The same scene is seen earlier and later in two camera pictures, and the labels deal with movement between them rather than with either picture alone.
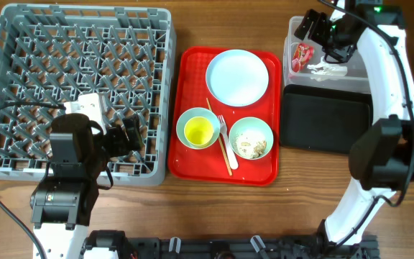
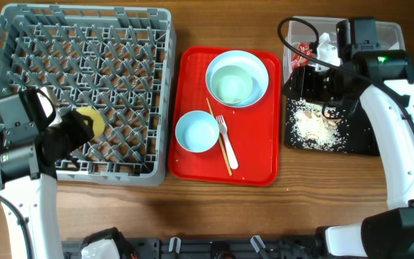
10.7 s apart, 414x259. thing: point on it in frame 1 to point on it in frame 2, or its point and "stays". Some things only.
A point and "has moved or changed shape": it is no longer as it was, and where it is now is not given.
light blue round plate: x=237 y=78 stays
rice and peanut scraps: x=241 y=144 to x=312 y=129
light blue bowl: x=198 y=128 stays
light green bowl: x=251 y=138 to x=231 y=84
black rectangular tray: x=329 y=118 stays
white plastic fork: x=231 y=151 stays
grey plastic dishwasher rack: x=49 y=53 stays
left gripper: x=121 y=147 to x=83 y=129
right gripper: x=320 y=20 to x=302 y=87
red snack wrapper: x=302 y=55 stays
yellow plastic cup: x=199 y=130 has moved or changed shape
